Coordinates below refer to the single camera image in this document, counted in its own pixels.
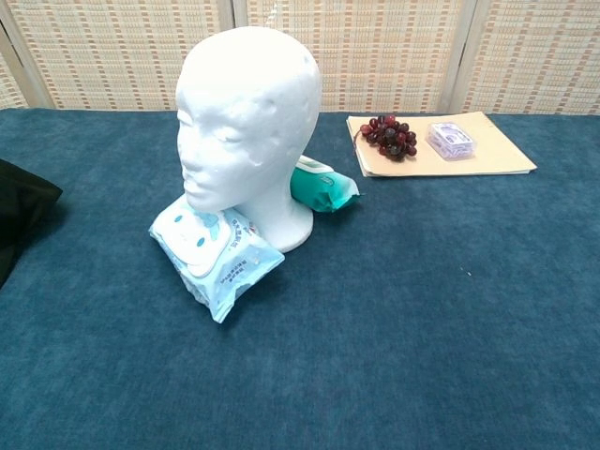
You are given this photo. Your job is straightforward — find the black cap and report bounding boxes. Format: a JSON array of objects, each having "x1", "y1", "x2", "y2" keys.
[{"x1": 0, "y1": 157, "x2": 64, "y2": 288}]

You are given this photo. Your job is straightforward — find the beige manila folder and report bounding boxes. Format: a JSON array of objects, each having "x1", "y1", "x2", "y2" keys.
[{"x1": 345, "y1": 112, "x2": 538, "y2": 179}]

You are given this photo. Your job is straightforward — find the green wet wipes pack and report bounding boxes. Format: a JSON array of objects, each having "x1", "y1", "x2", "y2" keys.
[{"x1": 289, "y1": 154, "x2": 362, "y2": 215}]

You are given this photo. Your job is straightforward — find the white foam mannequin head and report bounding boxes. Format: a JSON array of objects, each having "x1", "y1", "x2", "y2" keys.
[{"x1": 176, "y1": 25, "x2": 323, "y2": 251}]

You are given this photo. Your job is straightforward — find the dark red grape bunch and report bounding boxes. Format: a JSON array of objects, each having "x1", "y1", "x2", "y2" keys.
[{"x1": 353, "y1": 113, "x2": 418, "y2": 163}]

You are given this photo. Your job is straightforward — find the clear box of purple picks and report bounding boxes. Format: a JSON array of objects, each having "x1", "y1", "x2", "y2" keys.
[{"x1": 425, "y1": 121, "x2": 479, "y2": 162}]

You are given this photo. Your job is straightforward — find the light blue wet wipes pack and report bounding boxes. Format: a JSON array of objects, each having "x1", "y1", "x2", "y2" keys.
[{"x1": 148, "y1": 194, "x2": 286, "y2": 324}]

